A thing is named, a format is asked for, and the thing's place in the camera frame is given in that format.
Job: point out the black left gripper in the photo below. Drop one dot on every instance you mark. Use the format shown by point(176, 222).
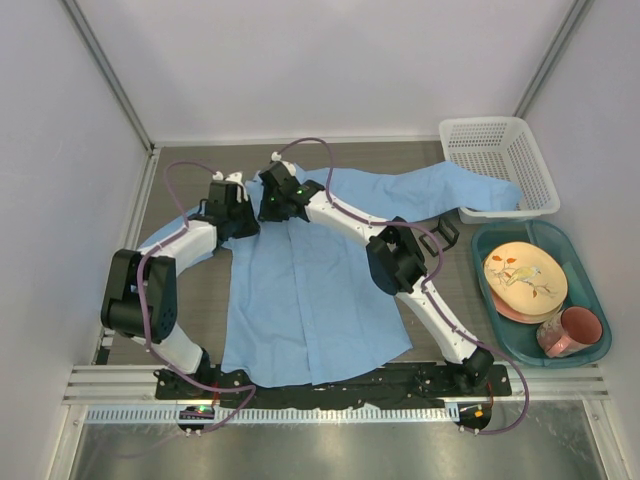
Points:
point(253, 226)

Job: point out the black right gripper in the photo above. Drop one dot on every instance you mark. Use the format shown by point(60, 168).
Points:
point(265, 215)

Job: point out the light blue button shirt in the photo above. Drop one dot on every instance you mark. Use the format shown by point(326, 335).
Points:
point(303, 308)

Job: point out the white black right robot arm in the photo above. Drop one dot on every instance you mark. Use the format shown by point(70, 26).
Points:
point(395, 259)

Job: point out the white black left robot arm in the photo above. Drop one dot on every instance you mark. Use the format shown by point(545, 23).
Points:
point(141, 296)

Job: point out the black brooch box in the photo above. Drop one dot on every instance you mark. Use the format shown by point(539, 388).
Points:
point(444, 236)

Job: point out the white plastic mesh basket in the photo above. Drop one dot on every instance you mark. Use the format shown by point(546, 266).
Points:
point(503, 148)

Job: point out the pink plate under cream plate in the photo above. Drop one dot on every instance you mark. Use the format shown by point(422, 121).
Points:
point(505, 310)

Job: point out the cream bird pattern plate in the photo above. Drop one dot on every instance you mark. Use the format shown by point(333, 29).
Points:
point(525, 277)

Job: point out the teal plastic tray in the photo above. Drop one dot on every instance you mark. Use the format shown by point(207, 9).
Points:
point(519, 340)

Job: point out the pink ceramic mug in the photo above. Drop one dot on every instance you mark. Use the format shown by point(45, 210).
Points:
point(569, 331)

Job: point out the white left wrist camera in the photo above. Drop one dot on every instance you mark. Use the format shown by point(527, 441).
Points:
point(235, 181)

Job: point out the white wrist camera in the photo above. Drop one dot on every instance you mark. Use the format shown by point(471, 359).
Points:
point(235, 181)
point(277, 158)

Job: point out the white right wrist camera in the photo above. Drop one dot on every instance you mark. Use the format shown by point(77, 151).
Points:
point(277, 158)

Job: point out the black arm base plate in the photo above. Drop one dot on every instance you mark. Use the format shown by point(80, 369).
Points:
point(401, 385)

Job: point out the white slotted cable duct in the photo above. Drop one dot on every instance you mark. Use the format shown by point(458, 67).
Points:
point(196, 414)

